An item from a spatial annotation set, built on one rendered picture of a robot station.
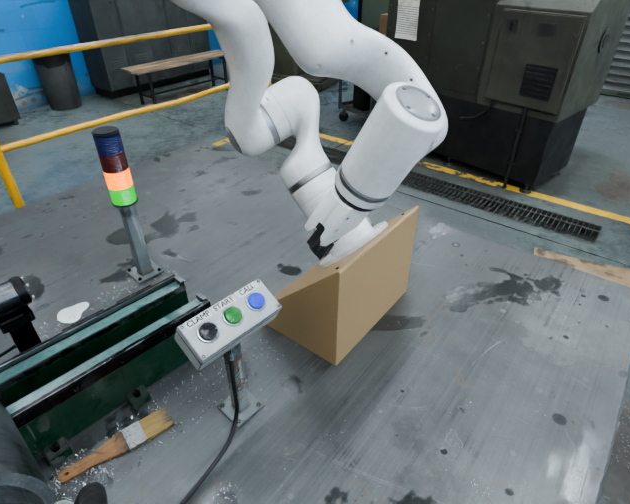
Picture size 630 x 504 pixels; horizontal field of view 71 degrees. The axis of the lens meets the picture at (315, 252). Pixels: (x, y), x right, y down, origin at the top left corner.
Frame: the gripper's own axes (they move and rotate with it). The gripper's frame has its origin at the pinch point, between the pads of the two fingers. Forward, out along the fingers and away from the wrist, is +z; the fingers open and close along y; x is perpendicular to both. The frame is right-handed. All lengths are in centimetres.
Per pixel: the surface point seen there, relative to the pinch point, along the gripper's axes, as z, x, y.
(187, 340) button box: 8.9, -0.7, 25.4
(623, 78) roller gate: 113, -13, -622
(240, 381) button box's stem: 24.4, 7.7, 17.0
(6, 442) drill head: 6, -1, 50
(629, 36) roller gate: 78, -44, -621
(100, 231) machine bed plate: 74, -64, 6
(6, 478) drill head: 2, 3, 51
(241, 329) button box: 8.8, 2.6, 17.2
